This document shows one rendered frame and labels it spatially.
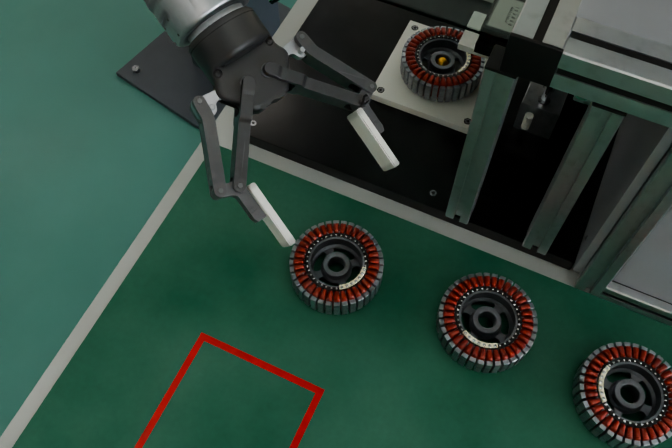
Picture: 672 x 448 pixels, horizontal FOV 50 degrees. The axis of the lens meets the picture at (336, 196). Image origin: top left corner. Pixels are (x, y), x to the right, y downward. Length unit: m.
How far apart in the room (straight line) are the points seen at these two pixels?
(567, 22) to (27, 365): 1.42
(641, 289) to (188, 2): 0.59
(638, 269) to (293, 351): 0.40
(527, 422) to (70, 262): 1.25
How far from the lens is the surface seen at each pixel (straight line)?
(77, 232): 1.87
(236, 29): 0.69
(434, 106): 0.99
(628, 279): 0.91
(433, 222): 0.93
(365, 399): 0.84
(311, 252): 0.87
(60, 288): 1.81
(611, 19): 0.66
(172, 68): 2.08
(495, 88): 0.71
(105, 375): 0.88
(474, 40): 0.94
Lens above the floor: 1.56
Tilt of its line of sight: 60 degrees down
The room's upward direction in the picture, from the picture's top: straight up
